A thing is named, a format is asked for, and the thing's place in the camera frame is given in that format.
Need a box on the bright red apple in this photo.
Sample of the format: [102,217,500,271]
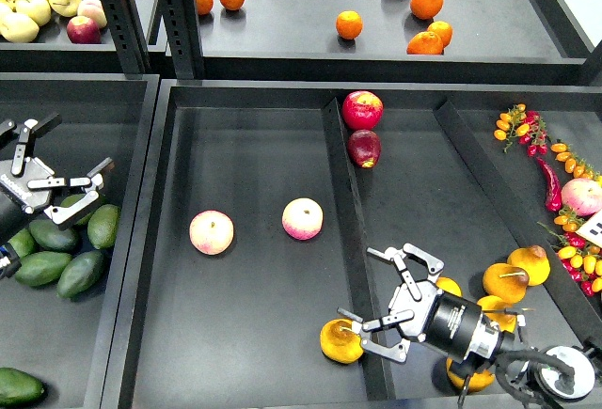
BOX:
[341,90,384,131]

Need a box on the pink peach right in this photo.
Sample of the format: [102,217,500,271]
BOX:
[561,178,601,217]

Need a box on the black middle tray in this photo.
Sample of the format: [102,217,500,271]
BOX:
[103,80,601,408]

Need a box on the yellow pear with stem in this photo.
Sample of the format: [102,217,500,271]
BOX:
[482,262,530,304]

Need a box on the black upper left shelf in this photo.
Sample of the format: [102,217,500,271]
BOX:
[0,0,164,74]

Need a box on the red chili pepper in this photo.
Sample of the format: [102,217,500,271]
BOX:
[535,157,562,212]

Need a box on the pale yellow apple front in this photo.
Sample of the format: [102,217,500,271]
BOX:
[1,12,40,43]

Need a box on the red apple on shelf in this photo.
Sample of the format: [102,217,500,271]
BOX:
[67,16,102,44]

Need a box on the dark green avocado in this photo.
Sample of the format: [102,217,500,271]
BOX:
[28,219,80,252]
[56,250,104,299]

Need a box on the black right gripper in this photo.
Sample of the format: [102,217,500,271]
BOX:
[337,243,483,363]

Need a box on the cherry tomato bunch upper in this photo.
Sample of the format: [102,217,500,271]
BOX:
[493,103,548,157]

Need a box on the pale yellow apple middle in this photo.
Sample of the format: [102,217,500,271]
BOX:
[15,0,52,26]

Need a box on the yellow pear bottom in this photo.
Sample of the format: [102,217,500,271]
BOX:
[446,358,495,393]

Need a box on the white label card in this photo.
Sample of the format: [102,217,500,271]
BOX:
[577,211,602,247]

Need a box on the black perforated post left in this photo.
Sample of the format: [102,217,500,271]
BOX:
[101,0,151,74]

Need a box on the dark red apple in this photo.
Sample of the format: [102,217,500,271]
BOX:
[347,130,382,168]

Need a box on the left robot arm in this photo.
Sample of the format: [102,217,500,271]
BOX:
[1,113,114,278]

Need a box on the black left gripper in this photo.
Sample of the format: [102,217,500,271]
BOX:
[1,113,115,244]

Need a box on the pale peach on shelf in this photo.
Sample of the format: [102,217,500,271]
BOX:
[77,0,107,29]

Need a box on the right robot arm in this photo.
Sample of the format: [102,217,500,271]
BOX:
[338,244,596,408]

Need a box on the yellow pear hidden middle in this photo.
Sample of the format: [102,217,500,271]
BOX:
[477,295,526,333]

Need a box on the pink apple left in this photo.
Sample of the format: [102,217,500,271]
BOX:
[189,210,234,256]

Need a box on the pink apple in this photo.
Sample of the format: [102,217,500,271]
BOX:
[189,210,234,256]
[281,197,324,241]

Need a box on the green avocado lower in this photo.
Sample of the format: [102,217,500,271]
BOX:
[14,251,72,287]

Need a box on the black left tray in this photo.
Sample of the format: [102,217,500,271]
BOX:
[1,73,159,408]

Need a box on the green avocado far left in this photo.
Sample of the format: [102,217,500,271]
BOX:
[8,228,39,259]

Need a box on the pale yellow apple with stem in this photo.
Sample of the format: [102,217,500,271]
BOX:
[48,0,82,18]

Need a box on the green avocado top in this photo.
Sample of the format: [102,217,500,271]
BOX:
[60,194,106,227]

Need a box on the pink apple centre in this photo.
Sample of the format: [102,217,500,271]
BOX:
[281,197,324,241]

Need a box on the cherry tomato bunch lower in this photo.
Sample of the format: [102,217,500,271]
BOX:
[538,206,601,298]

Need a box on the black tray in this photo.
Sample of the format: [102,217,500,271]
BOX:
[103,80,601,408]
[1,73,159,408]

